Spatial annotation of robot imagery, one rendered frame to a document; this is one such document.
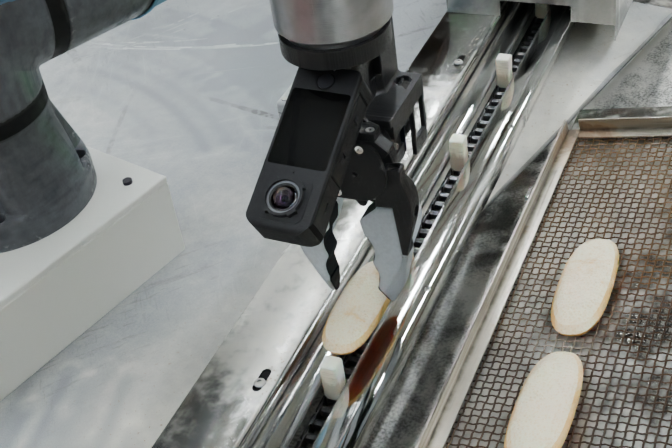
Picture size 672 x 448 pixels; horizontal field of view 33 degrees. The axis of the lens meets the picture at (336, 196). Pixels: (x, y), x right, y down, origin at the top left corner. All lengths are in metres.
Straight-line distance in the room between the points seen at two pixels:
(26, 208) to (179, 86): 0.37
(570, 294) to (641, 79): 0.43
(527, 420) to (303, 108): 0.23
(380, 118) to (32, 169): 0.30
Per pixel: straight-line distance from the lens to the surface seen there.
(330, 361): 0.79
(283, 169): 0.69
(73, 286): 0.91
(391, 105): 0.74
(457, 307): 0.89
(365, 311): 0.81
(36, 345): 0.91
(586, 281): 0.77
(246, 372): 0.81
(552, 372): 0.71
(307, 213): 0.67
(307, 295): 0.85
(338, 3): 0.66
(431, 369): 0.84
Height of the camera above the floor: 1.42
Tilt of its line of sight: 36 degrees down
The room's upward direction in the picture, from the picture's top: 9 degrees counter-clockwise
